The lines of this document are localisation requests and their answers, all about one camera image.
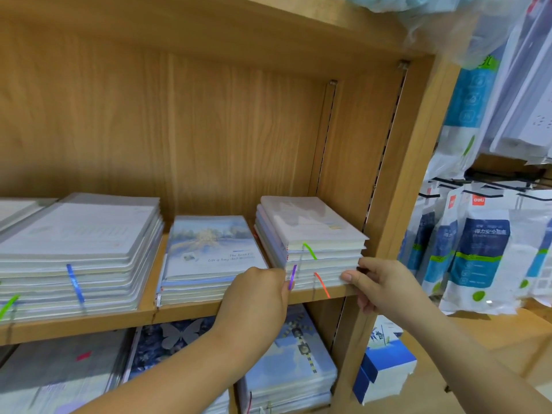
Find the person's right hand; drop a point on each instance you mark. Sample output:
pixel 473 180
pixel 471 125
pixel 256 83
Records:
pixel 392 293

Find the person's left hand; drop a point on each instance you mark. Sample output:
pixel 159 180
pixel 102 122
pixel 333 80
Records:
pixel 254 310

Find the sky cloud cover notebook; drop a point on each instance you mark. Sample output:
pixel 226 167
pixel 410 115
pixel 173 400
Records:
pixel 298 366

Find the snowy tree notebook stack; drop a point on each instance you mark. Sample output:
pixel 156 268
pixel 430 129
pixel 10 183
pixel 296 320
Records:
pixel 211 245

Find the blue butterfly cover notebook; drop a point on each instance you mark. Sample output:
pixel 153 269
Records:
pixel 168 336

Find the pile of small notebooks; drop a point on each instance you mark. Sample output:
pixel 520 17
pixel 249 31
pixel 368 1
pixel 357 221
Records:
pixel 306 220

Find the stack of sky photo notebooks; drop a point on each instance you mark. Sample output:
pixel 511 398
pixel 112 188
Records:
pixel 82 233

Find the wooden shelf unit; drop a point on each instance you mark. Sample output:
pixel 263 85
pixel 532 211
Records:
pixel 172 125

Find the pastel grid pattern notebook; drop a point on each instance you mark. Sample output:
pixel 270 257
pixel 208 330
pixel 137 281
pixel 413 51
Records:
pixel 52 375

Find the stack of sage cover notebooks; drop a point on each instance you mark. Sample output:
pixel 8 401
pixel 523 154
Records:
pixel 22 209

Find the person's right forearm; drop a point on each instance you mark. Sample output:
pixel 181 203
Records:
pixel 483 362

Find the person's left forearm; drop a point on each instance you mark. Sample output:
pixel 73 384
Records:
pixel 172 379

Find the blue white small box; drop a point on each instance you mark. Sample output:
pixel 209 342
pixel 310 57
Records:
pixel 386 362

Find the light blue plastic bag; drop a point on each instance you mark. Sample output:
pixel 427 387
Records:
pixel 448 17

